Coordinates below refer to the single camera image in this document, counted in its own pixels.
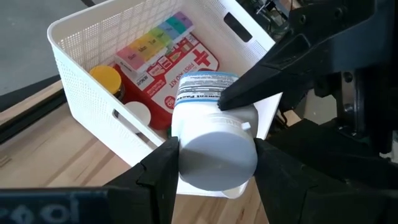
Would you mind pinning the rainbow weekly pill organizer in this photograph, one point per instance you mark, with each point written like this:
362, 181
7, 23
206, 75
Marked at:
149, 46

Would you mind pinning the white pill bottle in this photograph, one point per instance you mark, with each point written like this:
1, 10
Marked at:
214, 155

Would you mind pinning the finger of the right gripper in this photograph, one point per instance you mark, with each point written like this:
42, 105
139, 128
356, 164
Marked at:
273, 77
335, 155

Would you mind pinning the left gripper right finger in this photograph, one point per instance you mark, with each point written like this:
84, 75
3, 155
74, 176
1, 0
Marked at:
280, 193

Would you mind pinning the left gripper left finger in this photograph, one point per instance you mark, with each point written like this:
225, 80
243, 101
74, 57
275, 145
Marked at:
155, 186

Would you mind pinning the white perforated plastic basket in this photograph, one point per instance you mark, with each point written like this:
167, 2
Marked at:
93, 93

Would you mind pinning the black aluminium table frame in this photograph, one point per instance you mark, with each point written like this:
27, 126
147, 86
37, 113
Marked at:
31, 109

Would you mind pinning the brown jar white lid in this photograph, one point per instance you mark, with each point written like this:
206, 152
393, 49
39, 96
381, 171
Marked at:
138, 110

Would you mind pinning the amber bottle yellow cap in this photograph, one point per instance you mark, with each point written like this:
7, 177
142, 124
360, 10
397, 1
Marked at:
105, 77

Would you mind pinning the red first aid kit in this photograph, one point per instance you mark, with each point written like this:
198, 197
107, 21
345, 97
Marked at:
161, 93

